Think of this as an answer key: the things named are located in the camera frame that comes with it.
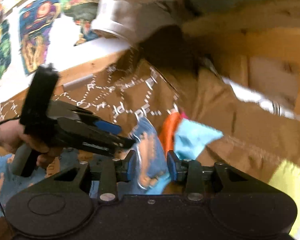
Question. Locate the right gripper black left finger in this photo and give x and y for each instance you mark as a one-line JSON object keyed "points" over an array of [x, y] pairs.
{"points": [[114, 171]]}

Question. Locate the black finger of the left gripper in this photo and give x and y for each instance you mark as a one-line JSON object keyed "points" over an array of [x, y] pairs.
{"points": [[126, 142]]}

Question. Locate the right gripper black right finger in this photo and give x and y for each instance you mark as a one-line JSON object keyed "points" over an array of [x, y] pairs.
{"points": [[189, 174]]}

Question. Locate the blue orange patterned pants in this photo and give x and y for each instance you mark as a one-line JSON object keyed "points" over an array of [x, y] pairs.
{"points": [[151, 176]]}

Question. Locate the person left hand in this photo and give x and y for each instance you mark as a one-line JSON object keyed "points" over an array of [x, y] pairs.
{"points": [[12, 136]]}

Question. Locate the multicolour striped bedsheet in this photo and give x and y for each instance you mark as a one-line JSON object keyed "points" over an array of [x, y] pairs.
{"points": [[266, 147]]}

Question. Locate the swirly night painting poster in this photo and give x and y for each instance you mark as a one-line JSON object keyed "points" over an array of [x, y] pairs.
{"points": [[35, 23]]}

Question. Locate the brown PF patterned blanket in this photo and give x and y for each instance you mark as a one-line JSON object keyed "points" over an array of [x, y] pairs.
{"points": [[152, 79]]}

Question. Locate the garden landscape painting poster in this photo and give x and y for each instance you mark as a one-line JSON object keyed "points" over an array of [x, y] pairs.
{"points": [[82, 12]]}

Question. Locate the white hanging garment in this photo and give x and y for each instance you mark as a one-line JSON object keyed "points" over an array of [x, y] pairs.
{"points": [[136, 20]]}

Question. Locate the wooden bed frame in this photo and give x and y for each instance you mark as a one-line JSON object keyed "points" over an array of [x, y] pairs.
{"points": [[266, 28]]}

